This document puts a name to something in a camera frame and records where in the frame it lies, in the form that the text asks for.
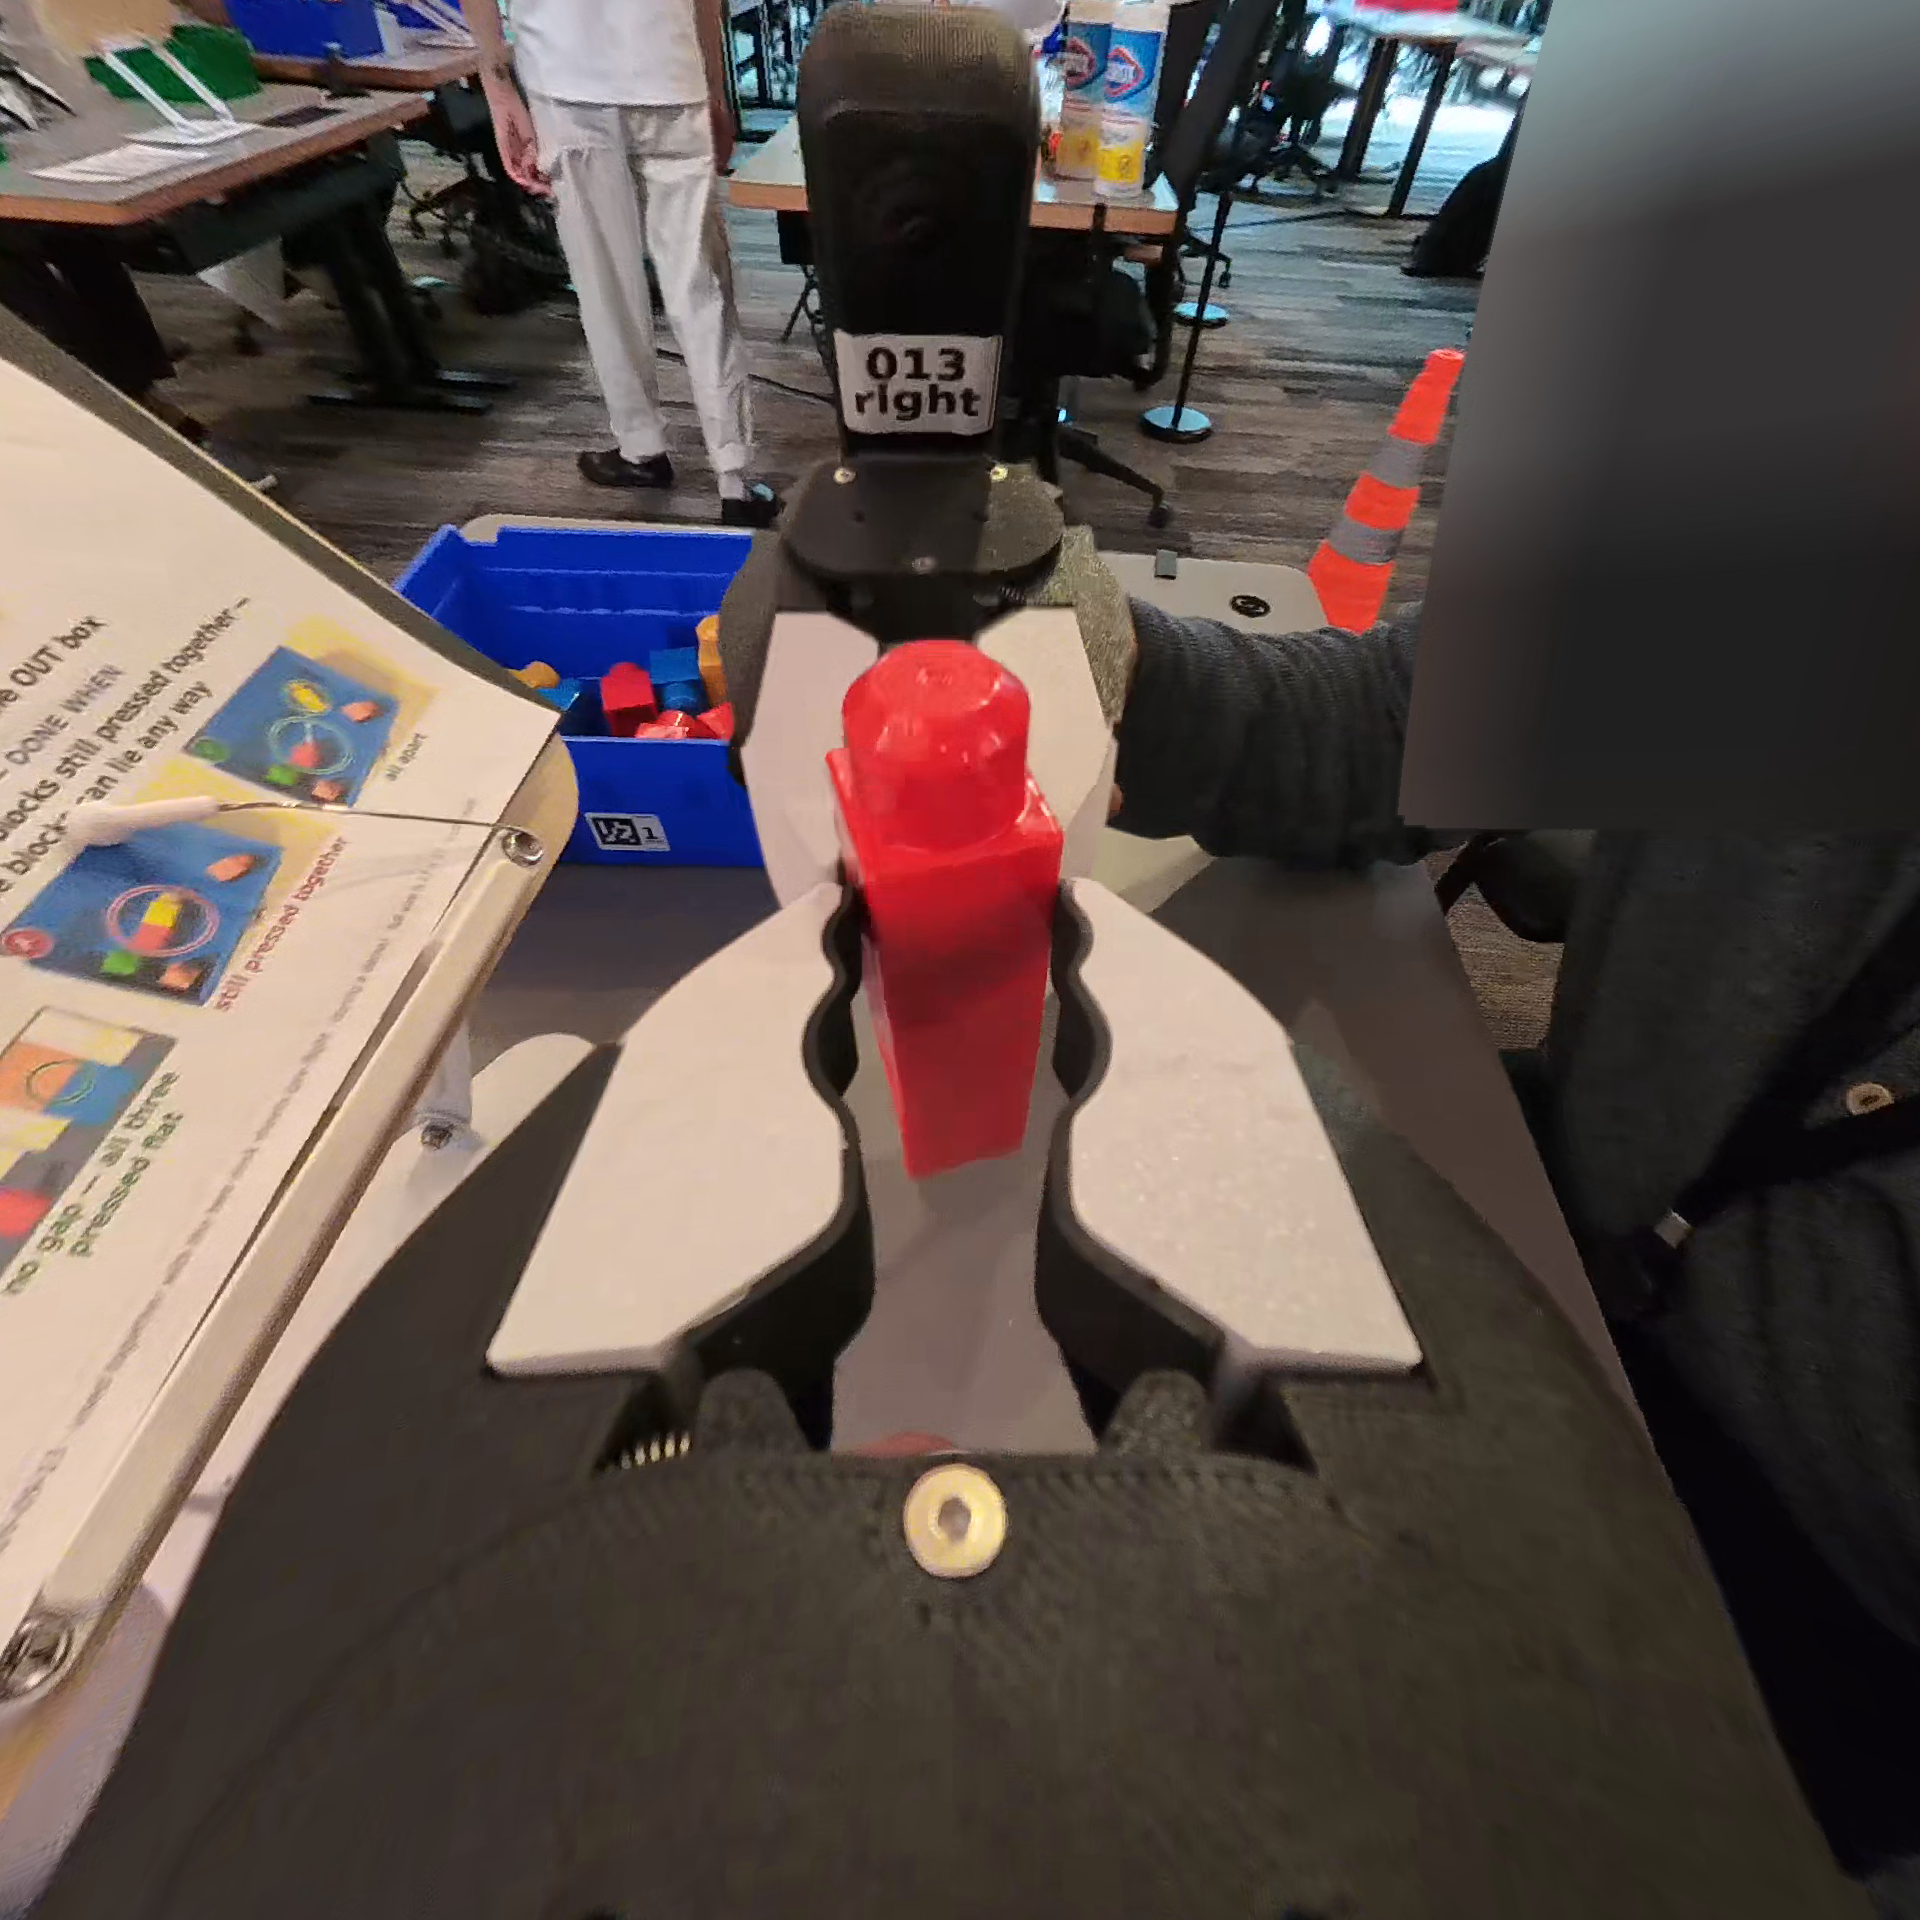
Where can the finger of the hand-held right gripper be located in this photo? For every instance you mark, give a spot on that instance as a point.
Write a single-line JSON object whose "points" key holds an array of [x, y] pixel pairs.
{"points": [[787, 751], [1084, 751]]}

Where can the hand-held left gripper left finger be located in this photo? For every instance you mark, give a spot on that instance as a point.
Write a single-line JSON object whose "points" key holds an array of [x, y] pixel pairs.
{"points": [[690, 1201]]}

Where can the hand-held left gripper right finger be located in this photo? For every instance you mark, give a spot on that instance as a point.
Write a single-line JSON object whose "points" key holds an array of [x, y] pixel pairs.
{"points": [[1230, 1201]]}

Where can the blue bin of blocks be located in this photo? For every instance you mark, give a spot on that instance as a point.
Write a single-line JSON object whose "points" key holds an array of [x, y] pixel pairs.
{"points": [[714, 818]]}

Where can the pile of toy blocks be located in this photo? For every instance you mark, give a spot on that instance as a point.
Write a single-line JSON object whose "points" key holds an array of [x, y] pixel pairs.
{"points": [[622, 698]]}

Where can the red block tower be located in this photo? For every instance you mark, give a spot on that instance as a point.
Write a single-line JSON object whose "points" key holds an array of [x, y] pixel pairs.
{"points": [[953, 931]]}

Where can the person's right forearm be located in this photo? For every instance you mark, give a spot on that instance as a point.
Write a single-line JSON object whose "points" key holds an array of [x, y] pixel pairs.
{"points": [[1276, 734]]}

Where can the grey desk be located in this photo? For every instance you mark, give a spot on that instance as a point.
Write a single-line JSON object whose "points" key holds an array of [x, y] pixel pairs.
{"points": [[1306, 960]]}

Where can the wipes canister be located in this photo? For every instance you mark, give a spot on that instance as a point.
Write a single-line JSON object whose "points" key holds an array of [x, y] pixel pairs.
{"points": [[1084, 106], [1132, 119]]}

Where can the black office chair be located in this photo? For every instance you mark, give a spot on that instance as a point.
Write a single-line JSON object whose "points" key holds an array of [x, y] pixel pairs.
{"points": [[1110, 329]]}

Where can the instruction sheet on stand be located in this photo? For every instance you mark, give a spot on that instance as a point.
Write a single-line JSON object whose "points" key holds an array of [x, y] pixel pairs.
{"points": [[551, 786]]}

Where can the black stanchion round base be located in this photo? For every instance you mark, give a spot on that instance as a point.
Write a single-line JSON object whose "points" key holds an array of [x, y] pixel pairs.
{"points": [[1176, 423]]}

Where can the orange traffic cone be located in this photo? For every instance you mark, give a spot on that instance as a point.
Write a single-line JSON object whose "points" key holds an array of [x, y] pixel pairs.
{"points": [[1382, 525]]}

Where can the person's torso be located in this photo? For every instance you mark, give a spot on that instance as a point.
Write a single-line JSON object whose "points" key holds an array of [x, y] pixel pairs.
{"points": [[1770, 1201]]}

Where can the printed instruction sheet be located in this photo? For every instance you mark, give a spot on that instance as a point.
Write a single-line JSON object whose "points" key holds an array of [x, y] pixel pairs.
{"points": [[119, 494]]}

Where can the green plastic object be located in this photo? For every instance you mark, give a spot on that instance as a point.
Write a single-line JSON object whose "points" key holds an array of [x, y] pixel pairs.
{"points": [[166, 59]]}

